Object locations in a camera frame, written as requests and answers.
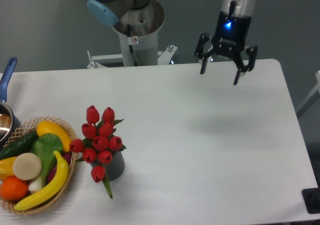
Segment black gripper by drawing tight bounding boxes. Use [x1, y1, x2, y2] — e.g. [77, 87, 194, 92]
[194, 11, 259, 86]

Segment red tulip bouquet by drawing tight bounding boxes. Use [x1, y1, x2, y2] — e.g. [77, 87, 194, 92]
[69, 105, 126, 199]

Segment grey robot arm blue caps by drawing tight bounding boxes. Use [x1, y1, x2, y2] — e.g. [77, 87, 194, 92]
[87, 0, 258, 78]

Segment grey ribbed vase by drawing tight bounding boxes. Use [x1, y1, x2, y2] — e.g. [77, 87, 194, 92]
[89, 150, 125, 183]

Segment black device at table edge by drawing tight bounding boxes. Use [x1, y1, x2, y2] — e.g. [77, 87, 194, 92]
[301, 187, 320, 214]

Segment purple red vegetable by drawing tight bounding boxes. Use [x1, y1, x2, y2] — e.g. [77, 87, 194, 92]
[46, 152, 72, 183]

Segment yellow banana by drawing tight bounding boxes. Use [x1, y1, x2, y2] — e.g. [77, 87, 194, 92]
[14, 151, 69, 211]

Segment green bok choy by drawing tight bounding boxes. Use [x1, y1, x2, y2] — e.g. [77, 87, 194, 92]
[28, 133, 63, 193]

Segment woven wicker basket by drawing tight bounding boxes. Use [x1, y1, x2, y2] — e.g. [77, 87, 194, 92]
[0, 116, 78, 215]

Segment green cucumber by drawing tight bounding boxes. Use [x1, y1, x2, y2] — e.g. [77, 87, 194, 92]
[0, 130, 39, 160]

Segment beige round disc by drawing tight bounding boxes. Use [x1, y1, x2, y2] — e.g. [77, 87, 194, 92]
[12, 152, 42, 181]

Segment yellow bell pepper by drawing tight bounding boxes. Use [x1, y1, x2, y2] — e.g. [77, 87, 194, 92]
[0, 156, 17, 181]

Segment orange fruit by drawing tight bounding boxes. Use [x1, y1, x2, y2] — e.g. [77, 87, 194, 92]
[0, 176, 29, 201]

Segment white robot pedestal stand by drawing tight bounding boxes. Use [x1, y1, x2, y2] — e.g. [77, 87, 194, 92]
[87, 0, 178, 67]

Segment white table leg frame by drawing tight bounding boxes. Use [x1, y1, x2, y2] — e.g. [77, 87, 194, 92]
[296, 70, 320, 119]

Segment blue handled saucepan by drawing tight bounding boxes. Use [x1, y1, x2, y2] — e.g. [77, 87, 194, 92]
[0, 57, 21, 149]

